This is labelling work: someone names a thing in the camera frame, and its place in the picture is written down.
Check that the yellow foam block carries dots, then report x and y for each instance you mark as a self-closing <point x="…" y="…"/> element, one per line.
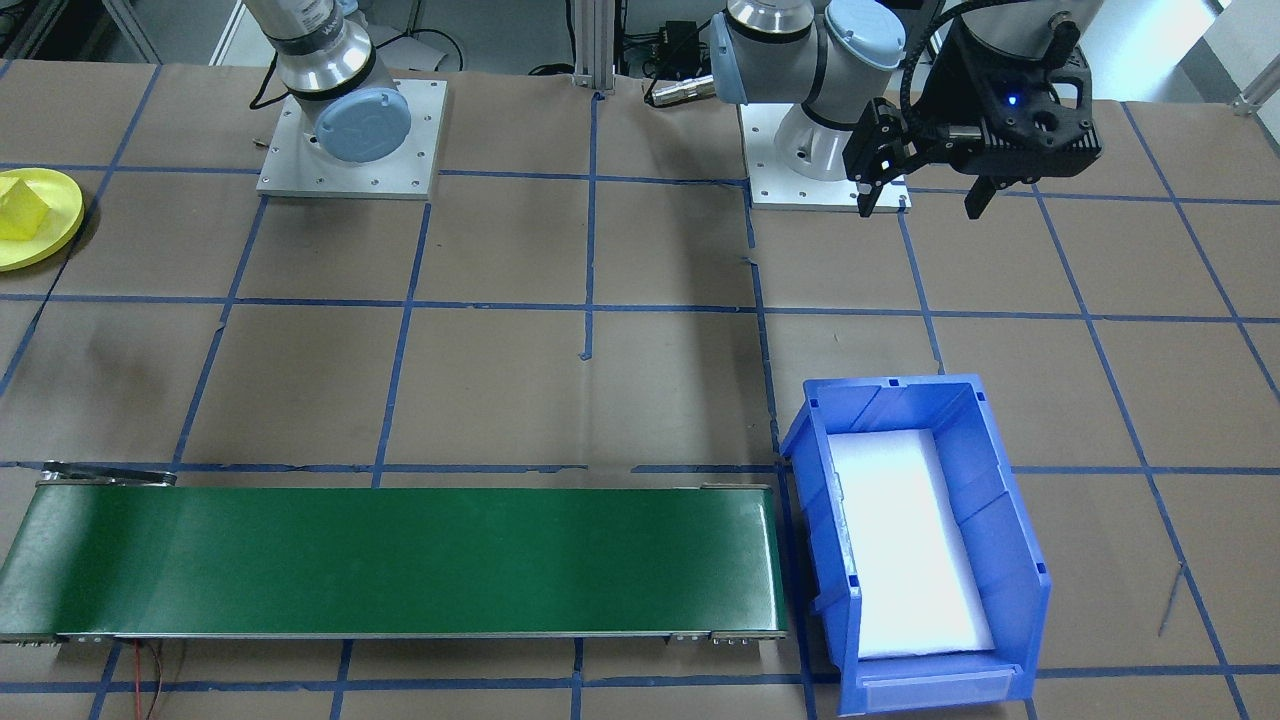
<point x="18" y="212"/>

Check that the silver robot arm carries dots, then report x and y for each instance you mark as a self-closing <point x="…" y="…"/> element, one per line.
<point x="330" y="60"/>
<point x="800" y="60"/>

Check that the yellow plate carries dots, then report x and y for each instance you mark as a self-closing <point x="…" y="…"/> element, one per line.
<point x="60" y="215"/>

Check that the silver cylindrical connector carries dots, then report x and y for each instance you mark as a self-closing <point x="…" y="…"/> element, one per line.
<point x="680" y="90"/>

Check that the black power box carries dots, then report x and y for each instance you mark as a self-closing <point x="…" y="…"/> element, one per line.
<point x="678" y="35"/>

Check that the white foam pad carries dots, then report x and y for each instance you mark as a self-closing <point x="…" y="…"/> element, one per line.
<point x="900" y="540"/>

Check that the blue plastic storage bin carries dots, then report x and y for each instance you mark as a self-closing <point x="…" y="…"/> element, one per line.
<point x="1010" y="560"/>

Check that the green conveyor belt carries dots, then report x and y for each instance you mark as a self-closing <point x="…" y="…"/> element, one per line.
<point x="400" y="560"/>

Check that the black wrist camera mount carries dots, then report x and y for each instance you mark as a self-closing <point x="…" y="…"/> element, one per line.
<point x="1030" y="110"/>

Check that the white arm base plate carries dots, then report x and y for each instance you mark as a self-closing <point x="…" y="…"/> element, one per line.
<point x="780" y="192"/>
<point x="290" y="180"/>

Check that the metal frame bar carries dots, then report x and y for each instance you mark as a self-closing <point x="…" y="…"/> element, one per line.
<point x="1258" y="88"/>

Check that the aluminium frame post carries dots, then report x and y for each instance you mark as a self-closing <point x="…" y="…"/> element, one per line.
<point x="595" y="45"/>

